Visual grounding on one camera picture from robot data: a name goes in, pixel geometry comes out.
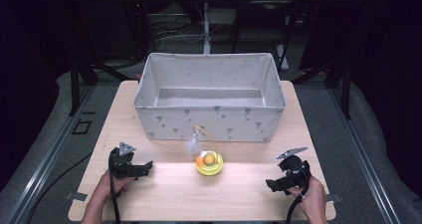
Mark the person's right hand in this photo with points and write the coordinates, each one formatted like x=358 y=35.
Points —
x=308 y=197

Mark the person's left hand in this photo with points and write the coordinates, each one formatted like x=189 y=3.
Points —
x=114 y=185

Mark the grey fabric storage box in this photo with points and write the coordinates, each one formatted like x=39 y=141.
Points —
x=210 y=98

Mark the metal table bracket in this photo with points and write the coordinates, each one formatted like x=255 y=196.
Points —
x=333 y=197
x=75 y=195

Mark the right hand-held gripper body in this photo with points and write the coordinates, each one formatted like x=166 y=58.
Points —
x=294 y=170

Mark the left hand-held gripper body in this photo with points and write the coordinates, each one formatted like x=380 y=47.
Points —
x=122 y=161

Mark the white table leg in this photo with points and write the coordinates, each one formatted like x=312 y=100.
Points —
x=206 y=30

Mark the black metal stand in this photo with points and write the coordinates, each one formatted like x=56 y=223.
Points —
x=74 y=81
x=338 y=81

